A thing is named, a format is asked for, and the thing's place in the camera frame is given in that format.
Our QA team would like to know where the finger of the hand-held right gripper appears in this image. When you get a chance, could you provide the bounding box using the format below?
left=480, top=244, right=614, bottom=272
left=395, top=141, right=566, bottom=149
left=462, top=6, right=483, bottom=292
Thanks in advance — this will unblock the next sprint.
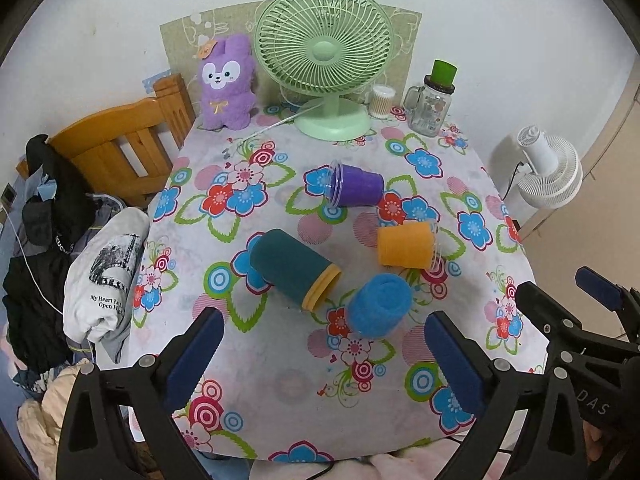
left=515, top=282, right=640, bottom=367
left=575, top=266, right=640, bottom=333

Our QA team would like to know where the blue cup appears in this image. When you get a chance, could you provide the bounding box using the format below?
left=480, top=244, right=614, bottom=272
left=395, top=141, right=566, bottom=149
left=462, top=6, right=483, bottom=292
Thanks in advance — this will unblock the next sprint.
left=346, top=274, right=414, bottom=338

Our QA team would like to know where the white printed shirt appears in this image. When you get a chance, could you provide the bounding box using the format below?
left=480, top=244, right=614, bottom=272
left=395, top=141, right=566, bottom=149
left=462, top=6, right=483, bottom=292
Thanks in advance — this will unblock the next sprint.
left=63, top=207, right=151, bottom=346

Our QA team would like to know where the black fan cable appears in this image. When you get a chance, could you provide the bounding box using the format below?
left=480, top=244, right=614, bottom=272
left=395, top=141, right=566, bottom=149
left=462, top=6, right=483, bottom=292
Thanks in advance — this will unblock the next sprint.
left=501, top=160, right=526, bottom=202

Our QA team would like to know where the teal cup with yellow rim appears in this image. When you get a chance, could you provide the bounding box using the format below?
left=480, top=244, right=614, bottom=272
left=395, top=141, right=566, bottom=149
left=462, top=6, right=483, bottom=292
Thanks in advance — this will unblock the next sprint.
left=249, top=229, right=343, bottom=311

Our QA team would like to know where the green desk fan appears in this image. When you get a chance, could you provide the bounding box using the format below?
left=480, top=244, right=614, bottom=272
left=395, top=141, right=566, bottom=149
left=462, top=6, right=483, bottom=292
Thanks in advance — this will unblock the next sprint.
left=254, top=0, right=394, bottom=140

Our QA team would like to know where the wooden chair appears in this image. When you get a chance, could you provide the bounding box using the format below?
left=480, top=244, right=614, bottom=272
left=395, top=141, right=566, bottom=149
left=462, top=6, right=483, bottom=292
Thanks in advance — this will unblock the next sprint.
left=17, top=74, right=197, bottom=208

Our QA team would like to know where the black jacket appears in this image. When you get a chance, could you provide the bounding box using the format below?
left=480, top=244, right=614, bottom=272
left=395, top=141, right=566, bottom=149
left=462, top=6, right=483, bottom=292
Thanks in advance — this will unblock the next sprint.
left=2, top=135, right=96, bottom=373

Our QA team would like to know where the purple cup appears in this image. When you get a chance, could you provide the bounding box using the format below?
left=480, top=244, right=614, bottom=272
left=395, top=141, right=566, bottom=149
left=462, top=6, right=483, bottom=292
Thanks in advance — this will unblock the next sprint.
left=327, top=160, right=385, bottom=207

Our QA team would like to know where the floral tablecloth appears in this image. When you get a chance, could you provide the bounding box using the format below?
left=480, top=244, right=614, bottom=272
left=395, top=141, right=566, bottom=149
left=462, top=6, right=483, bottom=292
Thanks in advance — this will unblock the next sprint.
left=127, top=102, right=551, bottom=463

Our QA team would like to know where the glass jar mug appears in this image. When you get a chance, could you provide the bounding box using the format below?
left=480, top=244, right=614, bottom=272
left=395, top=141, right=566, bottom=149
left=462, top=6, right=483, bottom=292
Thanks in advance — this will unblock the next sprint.
left=403, top=75, right=456, bottom=137

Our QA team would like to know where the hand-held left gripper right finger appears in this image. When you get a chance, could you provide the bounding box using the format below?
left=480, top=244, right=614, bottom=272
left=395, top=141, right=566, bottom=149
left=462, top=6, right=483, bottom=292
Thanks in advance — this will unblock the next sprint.
left=424, top=311, right=608, bottom=480

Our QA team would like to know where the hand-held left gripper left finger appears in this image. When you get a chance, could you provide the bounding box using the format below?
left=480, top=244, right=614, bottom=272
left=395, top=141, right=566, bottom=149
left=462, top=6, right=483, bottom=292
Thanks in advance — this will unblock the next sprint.
left=56, top=306, right=226, bottom=480

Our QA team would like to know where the cotton swab container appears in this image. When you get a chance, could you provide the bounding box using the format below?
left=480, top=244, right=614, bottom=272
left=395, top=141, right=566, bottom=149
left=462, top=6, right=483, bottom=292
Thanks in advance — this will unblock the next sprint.
left=369, top=85, right=397, bottom=120

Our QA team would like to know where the white circulator fan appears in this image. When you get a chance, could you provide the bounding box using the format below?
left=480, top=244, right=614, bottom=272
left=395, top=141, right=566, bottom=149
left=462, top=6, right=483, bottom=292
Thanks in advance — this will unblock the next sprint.
left=515, top=126, right=584, bottom=208

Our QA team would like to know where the green fan white cable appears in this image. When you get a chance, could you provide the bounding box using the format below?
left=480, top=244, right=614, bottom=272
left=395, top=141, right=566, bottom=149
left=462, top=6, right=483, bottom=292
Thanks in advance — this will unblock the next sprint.
left=227, top=99, right=325, bottom=148

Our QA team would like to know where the beige cartoon wall mat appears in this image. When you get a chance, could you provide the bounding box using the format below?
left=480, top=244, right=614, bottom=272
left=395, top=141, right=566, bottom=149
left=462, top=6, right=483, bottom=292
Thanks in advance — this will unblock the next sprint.
left=160, top=0, right=422, bottom=111

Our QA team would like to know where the orange cup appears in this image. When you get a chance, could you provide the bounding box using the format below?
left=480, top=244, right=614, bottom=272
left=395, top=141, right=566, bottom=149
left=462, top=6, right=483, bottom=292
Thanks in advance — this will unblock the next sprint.
left=376, top=221, right=443, bottom=269

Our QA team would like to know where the purple plush bunny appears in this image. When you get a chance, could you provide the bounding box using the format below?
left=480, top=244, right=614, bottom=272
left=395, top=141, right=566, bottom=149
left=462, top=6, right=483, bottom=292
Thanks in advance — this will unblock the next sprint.
left=197, top=34, right=259, bottom=131

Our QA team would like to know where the cream blanket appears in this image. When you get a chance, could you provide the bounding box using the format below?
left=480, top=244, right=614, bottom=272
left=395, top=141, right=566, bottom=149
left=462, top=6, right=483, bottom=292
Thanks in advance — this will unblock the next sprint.
left=17, top=360, right=146, bottom=480

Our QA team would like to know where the small green cup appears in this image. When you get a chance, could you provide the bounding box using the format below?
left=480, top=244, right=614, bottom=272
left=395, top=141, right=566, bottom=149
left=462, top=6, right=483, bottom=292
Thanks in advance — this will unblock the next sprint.
left=431, top=60, right=459, bottom=87

